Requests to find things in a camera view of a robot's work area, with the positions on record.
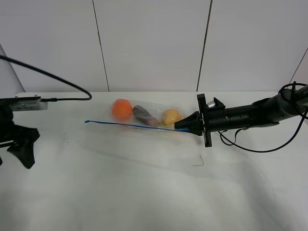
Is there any purple eggplant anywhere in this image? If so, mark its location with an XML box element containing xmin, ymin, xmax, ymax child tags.
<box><xmin>132</xmin><ymin>105</ymin><xmax>161</xmax><ymax>127</ymax></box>

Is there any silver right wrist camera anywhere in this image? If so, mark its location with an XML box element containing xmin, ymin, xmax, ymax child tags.
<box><xmin>207</xmin><ymin>101</ymin><xmax>216</xmax><ymax>108</ymax></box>

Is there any yellow lemon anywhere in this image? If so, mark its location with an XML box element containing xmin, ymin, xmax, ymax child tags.
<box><xmin>162</xmin><ymin>109</ymin><xmax>182</xmax><ymax>126</ymax></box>

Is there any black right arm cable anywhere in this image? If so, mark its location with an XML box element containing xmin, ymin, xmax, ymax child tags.
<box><xmin>218</xmin><ymin>82</ymin><xmax>308</xmax><ymax>153</ymax></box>

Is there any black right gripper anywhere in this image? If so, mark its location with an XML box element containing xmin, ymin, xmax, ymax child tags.
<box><xmin>174</xmin><ymin>94</ymin><xmax>228</xmax><ymax>147</ymax></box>

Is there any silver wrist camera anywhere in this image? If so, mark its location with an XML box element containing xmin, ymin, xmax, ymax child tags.
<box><xmin>0</xmin><ymin>96</ymin><xmax>48</xmax><ymax>112</ymax></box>
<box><xmin>207</xmin><ymin>101</ymin><xmax>216</xmax><ymax>108</ymax></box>

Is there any orange fruit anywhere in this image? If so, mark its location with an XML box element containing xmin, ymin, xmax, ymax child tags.
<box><xmin>112</xmin><ymin>99</ymin><xmax>133</xmax><ymax>121</ymax></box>

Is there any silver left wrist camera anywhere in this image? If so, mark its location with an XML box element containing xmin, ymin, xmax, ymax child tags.
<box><xmin>0</xmin><ymin>96</ymin><xmax>48</xmax><ymax>112</ymax></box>

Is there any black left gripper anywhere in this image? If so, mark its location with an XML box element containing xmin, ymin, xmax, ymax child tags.
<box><xmin>0</xmin><ymin>98</ymin><xmax>40</xmax><ymax>169</ymax></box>

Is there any black left camera cable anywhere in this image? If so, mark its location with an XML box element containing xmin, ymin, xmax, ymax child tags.
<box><xmin>0</xmin><ymin>54</ymin><xmax>93</xmax><ymax>103</ymax></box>

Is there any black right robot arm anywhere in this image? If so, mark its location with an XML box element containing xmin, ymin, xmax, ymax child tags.
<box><xmin>174</xmin><ymin>82</ymin><xmax>308</xmax><ymax>147</ymax></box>

